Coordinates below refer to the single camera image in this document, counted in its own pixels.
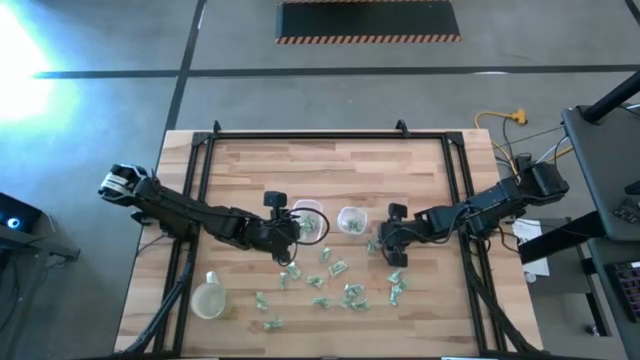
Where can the large clear plastic container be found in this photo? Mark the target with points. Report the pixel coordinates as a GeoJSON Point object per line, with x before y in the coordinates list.
{"type": "Point", "coordinates": [306, 206]}

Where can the small clear plastic container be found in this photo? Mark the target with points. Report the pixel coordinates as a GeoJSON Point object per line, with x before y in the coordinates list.
{"type": "Point", "coordinates": [345, 212]}

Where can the black controller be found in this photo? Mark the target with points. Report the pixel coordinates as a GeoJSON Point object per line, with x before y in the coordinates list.
{"type": "Point", "coordinates": [627, 210]}

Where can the dark frame clamp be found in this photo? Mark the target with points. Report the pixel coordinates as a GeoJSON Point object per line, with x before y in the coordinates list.
{"type": "Point", "coordinates": [216, 126]}
{"type": "Point", "coordinates": [401, 126]}

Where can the white paper sheet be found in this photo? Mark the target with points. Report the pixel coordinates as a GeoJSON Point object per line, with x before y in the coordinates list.
{"type": "Point", "coordinates": [530, 234]}

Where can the yellowish plastic lid cup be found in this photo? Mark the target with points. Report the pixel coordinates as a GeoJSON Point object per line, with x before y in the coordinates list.
{"type": "Point", "coordinates": [209, 300]}

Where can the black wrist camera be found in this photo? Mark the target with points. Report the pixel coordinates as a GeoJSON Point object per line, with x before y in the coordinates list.
{"type": "Point", "coordinates": [292, 232]}
{"type": "Point", "coordinates": [386, 234]}

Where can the black power strip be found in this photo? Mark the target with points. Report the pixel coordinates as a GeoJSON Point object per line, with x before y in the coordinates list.
{"type": "Point", "coordinates": [523, 161]}

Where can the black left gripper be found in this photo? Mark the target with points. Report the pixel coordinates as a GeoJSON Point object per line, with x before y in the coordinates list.
{"type": "Point", "coordinates": [275, 199]}

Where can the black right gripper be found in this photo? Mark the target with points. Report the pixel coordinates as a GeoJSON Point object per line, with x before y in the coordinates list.
{"type": "Point", "coordinates": [397, 210]}

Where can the black keyboard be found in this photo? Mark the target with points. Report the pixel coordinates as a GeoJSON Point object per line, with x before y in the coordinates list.
{"type": "Point", "coordinates": [630, 290]}

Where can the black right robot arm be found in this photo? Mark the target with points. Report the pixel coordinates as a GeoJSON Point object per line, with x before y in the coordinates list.
{"type": "Point", "coordinates": [500, 200]}

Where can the dark grey desk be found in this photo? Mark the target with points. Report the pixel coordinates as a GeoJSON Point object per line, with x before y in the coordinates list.
{"type": "Point", "coordinates": [617, 150]}

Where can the green candy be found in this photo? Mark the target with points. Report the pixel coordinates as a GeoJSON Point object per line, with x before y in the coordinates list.
{"type": "Point", "coordinates": [395, 296]}
{"type": "Point", "coordinates": [305, 223]}
{"type": "Point", "coordinates": [346, 301]}
{"type": "Point", "coordinates": [315, 282]}
{"type": "Point", "coordinates": [273, 323]}
{"type": "Point", "coordinates": [283, 280]}
{"type": "Point", "coordinates": [313, 223]}
{"type": "Point", "coordinates": [354, 289]}
{"type": "Point", "coordinates": [403, 284]}
{"type": "Point", "coordinates": [396, 276]}
{"type": "Point", "coordinates": [359, 226]}
{"type": "Point", "coordinates": [372, 246]}
{"type": "Point", "coordinates": [338, 268]}
{"type": "Point", "coordinates": [261, 301]}
{"type": "Point", "coordinates": [322, 301]}
{"type": "Point", "coordinates": [325, 254]}
{"type": "Point", "coordinates": [295, 271]}

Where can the black pole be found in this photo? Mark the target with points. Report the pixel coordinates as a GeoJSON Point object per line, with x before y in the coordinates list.
{"type": "Point", "coordinates": [612, 97]}

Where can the black hazard-striped floor mat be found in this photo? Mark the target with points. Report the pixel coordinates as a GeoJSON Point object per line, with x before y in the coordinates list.
{"type": "Point", "coordinates": [367, 20]}

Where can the black device with blue light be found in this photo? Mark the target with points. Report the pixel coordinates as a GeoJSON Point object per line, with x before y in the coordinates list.
{"type": "Point", "coordinates": [17, 212]}

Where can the bills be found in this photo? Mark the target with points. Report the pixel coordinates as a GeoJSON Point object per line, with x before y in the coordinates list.
{"type": "Point", "coordinates": [351, 225]}

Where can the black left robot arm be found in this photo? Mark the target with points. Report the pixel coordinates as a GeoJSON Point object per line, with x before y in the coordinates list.
{"type": "Point", "coordinates": [190, 215]}

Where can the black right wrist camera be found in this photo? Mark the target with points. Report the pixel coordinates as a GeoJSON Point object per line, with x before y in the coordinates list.
{"type": "Point", "coordinates": [386, 234]}

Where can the black aluminium table frame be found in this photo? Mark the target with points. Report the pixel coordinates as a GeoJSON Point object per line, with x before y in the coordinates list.
{"type": "Point", "coordinates": [325, 135]}

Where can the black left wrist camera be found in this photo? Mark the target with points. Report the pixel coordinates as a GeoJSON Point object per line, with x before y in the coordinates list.
{"type": "Point", "coordinates": [292, 232]}

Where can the bill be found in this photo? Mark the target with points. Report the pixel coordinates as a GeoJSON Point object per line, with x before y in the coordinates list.
{"type": "Point", "coordinates": [360, 304]}

